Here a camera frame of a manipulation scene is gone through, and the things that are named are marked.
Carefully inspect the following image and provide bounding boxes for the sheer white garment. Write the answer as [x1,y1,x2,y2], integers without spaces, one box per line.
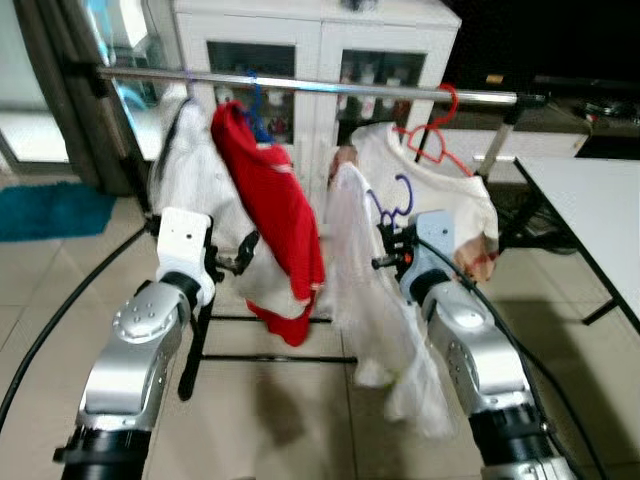
[322,160,456,441]

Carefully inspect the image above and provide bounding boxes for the purple plastic hanger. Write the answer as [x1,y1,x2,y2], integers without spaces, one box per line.
[365,173,414,233]

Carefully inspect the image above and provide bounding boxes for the blue plastic hanger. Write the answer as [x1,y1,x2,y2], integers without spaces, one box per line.
[243,72,276,141]

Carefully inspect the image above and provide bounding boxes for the red plastic hanger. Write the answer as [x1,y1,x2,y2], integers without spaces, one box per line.
[392,83,476,179]

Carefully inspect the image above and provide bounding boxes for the lilac plastic hanger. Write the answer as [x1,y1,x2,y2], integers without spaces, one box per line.
[180,66,198,101]

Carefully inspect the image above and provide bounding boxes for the red garment white hem stripes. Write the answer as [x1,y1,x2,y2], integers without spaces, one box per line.
[210,100,326,348]

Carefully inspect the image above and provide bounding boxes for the cream printed t-shirt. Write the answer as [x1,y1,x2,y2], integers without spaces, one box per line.
[335,122,499,283]

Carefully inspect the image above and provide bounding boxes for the white shirt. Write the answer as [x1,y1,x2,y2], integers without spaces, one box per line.
[148,95,311,321]

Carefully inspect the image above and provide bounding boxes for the steel and black clothes rack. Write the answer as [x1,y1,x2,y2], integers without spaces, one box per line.
[65,58,621,401]

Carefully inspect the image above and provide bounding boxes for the teal floor mat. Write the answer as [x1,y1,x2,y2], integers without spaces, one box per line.
[0,182,119,243]

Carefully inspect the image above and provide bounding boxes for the white table black legs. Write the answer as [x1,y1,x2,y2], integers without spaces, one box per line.
[515,155,640,331]

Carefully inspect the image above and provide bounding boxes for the white glass-door cabinet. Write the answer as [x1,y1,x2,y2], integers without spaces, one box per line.
[172,0,461,201]

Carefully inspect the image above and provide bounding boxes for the grey curtain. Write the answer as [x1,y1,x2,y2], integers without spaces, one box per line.
[15,0,151,196]

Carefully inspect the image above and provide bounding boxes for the pale blue right wrist camera mount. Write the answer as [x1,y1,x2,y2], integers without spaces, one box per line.
[400,212,456,301]

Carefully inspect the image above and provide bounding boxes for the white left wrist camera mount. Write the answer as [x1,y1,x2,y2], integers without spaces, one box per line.
[155,207,214,303]

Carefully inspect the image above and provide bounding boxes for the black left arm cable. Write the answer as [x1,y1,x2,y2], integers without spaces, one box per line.
[0,225,161,431]

